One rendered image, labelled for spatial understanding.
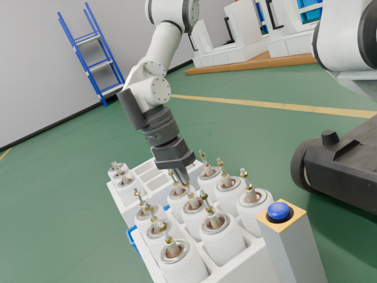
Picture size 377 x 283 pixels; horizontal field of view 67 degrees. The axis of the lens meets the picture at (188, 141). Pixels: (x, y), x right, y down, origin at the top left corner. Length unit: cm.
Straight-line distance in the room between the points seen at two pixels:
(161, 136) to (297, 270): 40
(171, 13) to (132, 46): 632
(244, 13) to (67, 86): 430
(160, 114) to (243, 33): 336
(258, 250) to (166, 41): 56
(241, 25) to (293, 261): 357
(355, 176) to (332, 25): 40
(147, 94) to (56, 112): 631
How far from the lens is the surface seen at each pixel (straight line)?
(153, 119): 68
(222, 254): 73
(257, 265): 76
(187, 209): 83
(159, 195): 118
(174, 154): 72
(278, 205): 59
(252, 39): 406
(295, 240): 59
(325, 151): 98
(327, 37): 74
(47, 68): 693
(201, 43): 520
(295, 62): 315
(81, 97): 692
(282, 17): 343
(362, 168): 90
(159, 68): 75
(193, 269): 71
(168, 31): 79
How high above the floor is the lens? 68
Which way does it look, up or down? 19 degrees down
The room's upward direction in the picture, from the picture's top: 23 degrees counter-clockwise
